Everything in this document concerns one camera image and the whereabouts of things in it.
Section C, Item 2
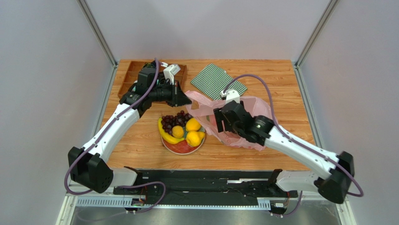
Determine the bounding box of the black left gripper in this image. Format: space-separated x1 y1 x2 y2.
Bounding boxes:
149 80 192 108

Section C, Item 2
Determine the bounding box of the pink plastic bag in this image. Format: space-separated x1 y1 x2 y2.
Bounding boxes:
185 91 272 151

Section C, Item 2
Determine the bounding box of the yellow pear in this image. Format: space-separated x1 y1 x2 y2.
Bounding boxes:
186 131 205 147

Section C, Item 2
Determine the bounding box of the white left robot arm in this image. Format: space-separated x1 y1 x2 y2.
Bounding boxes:
64 61 192 195

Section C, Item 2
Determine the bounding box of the purple grape bunch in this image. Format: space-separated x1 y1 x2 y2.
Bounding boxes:
161 110 192 135

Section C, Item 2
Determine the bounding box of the yellow lemon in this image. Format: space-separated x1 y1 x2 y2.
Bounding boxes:
185 118 201 132

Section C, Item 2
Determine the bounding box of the small orange fruit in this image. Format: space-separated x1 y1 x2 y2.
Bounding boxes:
172 126 185 139

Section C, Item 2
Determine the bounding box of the green striped cloth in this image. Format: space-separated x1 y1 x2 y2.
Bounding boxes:
190 63 233 100

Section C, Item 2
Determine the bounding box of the yellow banana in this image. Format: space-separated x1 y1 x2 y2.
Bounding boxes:
158 118 185 144

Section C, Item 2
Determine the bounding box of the wooden compartment tray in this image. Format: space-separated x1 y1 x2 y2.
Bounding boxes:
118 60 188 99

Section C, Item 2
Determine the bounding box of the patterned fruit plate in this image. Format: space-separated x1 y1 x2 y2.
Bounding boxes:
161 127 206 155

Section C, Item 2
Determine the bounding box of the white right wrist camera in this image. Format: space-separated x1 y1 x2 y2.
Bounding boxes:
220 89 240 104

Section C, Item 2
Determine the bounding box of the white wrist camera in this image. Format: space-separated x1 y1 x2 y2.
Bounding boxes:
220 89 240 104
163 64 181 85

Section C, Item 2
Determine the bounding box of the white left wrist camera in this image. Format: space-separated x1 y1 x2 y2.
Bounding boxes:
163 64 181 85

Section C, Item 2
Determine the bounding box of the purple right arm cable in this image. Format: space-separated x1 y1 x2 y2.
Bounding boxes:
222 74 365 218

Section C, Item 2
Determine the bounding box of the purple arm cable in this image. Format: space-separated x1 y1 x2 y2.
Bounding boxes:
222 74 365 218
64 57 167 196

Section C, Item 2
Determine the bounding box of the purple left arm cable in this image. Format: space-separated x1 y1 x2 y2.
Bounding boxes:
64 57 167 196

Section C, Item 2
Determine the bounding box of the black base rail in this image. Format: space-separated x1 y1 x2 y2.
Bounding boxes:
113 169 299 206

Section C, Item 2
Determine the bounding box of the aluminium frame post left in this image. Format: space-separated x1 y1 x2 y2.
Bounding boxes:
77 0 118 68

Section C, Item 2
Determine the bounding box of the aluminium frame post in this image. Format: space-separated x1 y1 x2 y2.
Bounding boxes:
77 0 118 68
295 0 340 68

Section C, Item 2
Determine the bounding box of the aluminium frame post right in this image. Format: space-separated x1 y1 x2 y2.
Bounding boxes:
295 0 340 68

